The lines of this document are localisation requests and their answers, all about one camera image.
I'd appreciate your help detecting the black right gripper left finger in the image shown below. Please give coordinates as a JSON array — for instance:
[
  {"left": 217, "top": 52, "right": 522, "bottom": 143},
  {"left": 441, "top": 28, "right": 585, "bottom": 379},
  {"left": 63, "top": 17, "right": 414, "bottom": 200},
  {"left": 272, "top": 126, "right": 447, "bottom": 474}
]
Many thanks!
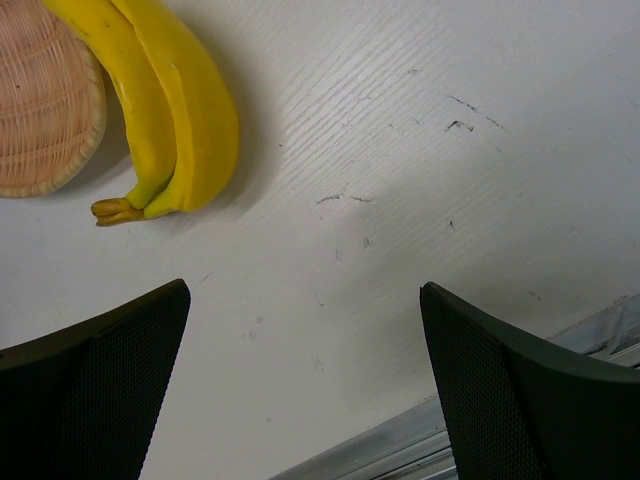
[{"left": 1, "top": 279, "right": 191, "bottom": 479}]

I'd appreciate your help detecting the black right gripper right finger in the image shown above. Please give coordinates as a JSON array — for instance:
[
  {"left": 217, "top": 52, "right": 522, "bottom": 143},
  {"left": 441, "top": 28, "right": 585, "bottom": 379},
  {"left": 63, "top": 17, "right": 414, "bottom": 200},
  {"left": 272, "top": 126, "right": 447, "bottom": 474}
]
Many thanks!
[{"left": 420, "top": 282, "right": 639, "bottom": 479}]

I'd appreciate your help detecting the yellow fake banana bunch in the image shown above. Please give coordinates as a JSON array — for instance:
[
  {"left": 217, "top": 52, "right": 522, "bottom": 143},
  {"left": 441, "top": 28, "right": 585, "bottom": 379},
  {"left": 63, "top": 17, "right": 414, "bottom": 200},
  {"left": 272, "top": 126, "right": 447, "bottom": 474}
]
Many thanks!
[{"left": 45, "top": 1, "right": 240, "bottom": 227}]

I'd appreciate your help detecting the woven triangular fruit basket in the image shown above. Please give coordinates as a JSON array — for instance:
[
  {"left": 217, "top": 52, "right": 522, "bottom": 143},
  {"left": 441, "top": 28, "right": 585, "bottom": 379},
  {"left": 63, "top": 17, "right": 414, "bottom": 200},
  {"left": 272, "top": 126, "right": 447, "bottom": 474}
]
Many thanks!
[{"left": 1, "top": 1, "right": 107, "bottom": 198}]

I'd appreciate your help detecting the aluminium right table rail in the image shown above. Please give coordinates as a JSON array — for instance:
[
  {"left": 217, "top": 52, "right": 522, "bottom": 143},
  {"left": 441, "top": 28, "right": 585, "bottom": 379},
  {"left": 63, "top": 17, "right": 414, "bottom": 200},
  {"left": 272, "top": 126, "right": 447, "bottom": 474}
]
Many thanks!
[{"left": 285, "top": 286, "right": 639, "bottom": 479}]

